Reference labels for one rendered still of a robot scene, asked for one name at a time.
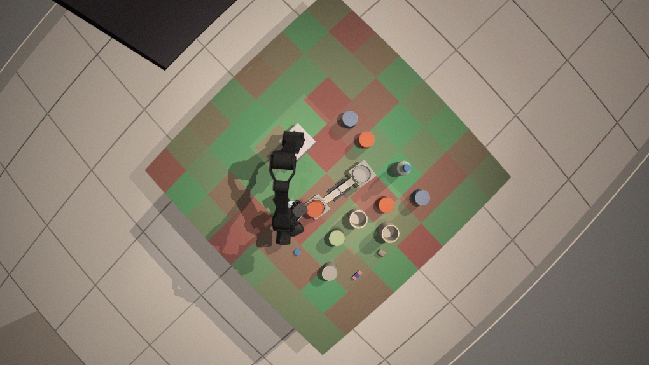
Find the orange cylinder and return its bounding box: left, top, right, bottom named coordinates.
left=376, top=196, right=394, bottom=213
left=307, top=200, right=325, bottom=218
left=358, top=132, right=375, bottom=148

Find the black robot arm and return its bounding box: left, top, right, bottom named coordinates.
left=269, top=131, right=308, bottom=245

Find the pale green cylinder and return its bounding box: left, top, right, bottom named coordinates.
left=329, top=228, right=345, bottom=246

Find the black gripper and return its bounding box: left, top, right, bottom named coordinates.
left=273, top=197, right=304, bottom=237

